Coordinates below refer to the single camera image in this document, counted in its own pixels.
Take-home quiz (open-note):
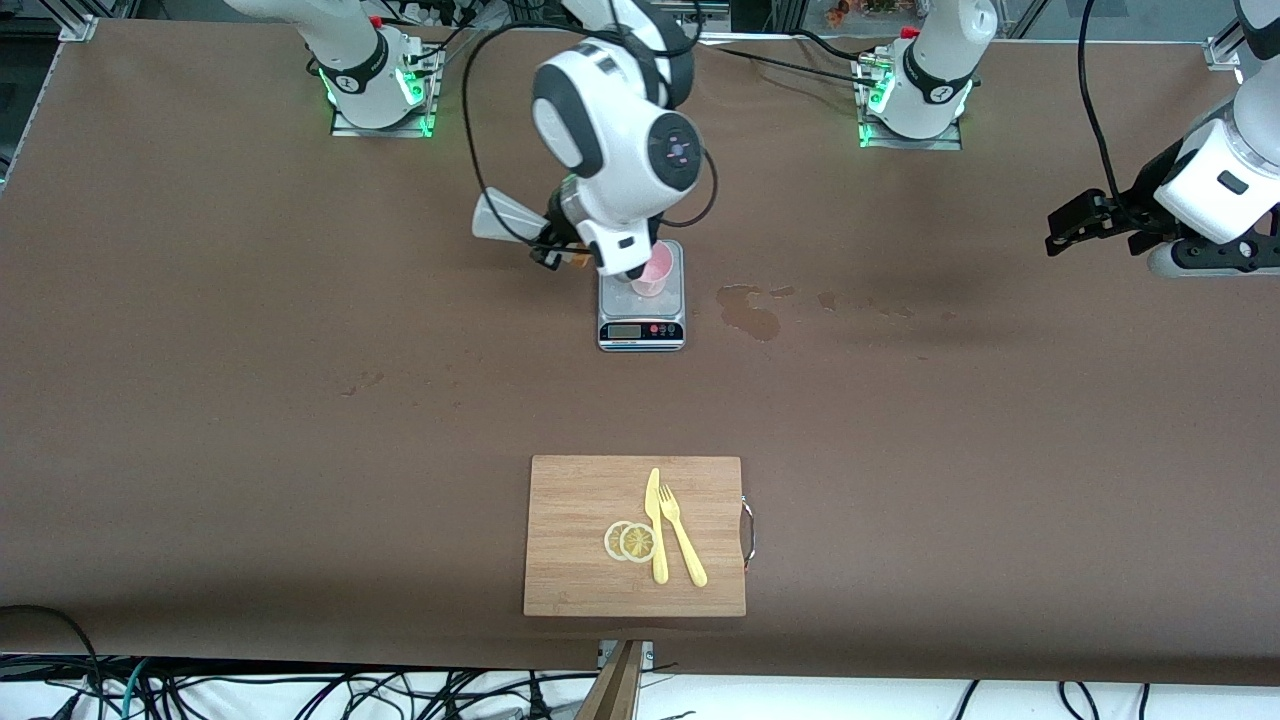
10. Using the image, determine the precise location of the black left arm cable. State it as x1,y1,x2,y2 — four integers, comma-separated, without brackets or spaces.
1078,0,1136,216

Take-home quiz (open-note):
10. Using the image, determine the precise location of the pink plastic cup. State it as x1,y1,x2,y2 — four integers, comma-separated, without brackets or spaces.
628,245,679,299

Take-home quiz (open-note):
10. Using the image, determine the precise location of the wooden cutting board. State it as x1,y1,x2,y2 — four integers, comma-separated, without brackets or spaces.
523,455,748,618

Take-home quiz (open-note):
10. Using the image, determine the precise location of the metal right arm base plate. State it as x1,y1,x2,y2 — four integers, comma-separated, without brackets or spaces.
330,45,441,139

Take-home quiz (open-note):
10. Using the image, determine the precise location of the yellow plastic fork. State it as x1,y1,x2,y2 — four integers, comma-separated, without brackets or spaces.
658,484,709,589

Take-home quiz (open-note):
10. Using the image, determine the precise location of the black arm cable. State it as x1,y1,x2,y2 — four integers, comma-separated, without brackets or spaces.
462,18,721,251
1078,0,1136,216

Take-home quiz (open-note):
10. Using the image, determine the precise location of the wooden post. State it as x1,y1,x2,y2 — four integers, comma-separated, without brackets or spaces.
575,640,646,720

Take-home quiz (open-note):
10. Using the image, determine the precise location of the tangled black cable bundle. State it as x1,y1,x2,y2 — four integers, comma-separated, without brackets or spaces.
150,665,601,720

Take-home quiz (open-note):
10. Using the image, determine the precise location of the teal cable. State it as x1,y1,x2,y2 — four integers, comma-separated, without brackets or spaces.
95,658,151,720

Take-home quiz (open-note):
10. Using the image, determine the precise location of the white power strip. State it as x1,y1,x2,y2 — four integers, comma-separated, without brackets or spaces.
583,0,733,33

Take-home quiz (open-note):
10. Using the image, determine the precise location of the silver digital kitchen scale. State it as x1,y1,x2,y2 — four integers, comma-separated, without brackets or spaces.
597,239,688,353

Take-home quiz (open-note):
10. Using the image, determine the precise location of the clear sauce bottle orange cap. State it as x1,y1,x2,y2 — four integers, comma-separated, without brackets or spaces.
471,188,593,271

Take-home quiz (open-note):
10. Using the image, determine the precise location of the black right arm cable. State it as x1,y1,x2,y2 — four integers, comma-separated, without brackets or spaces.
462,18,721,251

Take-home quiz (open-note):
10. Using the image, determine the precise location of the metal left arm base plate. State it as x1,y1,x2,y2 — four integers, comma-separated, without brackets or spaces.
858,50,966,151

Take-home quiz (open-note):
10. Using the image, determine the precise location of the yellow plastic knife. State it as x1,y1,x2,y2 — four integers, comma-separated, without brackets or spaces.
644,467,670,585

